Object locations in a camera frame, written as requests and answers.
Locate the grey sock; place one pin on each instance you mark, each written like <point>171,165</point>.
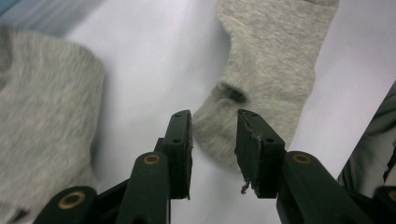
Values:
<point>274,56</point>
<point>46,124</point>

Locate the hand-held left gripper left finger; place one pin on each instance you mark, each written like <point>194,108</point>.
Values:
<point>177,161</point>

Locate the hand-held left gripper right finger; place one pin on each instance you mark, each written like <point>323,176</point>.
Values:
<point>264,168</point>

